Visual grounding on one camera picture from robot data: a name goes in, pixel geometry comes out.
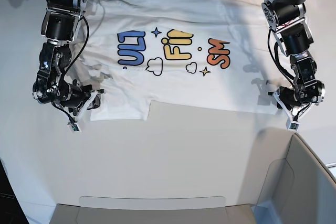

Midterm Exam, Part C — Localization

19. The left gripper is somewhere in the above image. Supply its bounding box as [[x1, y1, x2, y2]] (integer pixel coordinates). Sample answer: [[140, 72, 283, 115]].
[[268, 86, 312, 123]]

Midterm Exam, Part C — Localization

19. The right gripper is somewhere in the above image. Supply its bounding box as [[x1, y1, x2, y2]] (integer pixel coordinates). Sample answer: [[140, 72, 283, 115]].
[[51, 80, 105, 129]]

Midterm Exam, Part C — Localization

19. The white printed t-shirt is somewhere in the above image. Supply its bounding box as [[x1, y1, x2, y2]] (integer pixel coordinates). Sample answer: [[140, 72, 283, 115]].
[[75, 0, 281, 121]]

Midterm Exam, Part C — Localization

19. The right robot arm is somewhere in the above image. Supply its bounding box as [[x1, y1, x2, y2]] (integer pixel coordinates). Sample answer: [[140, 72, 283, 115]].
[[32, 0, 104, 132]]

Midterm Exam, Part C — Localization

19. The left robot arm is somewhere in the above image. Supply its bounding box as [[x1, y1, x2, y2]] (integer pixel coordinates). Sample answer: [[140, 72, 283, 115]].
[[261, 0, 325, 131]]

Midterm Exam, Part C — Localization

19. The grey box at right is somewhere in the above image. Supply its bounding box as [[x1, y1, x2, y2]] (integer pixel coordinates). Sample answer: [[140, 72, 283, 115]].
[[252, 134, 335, 223]]

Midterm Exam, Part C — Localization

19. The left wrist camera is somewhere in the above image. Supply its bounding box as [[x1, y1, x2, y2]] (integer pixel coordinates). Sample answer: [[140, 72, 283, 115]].
[[286, 120, 300, 132]]

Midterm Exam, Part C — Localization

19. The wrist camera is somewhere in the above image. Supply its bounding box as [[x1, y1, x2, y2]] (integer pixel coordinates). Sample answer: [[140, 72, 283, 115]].
[[68, 122, 81, 132], [286, 120, 300, 132]]

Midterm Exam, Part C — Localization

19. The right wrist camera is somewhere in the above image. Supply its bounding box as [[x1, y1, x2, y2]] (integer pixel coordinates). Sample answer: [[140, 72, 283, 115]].
[[68, 122, 81, 132]]

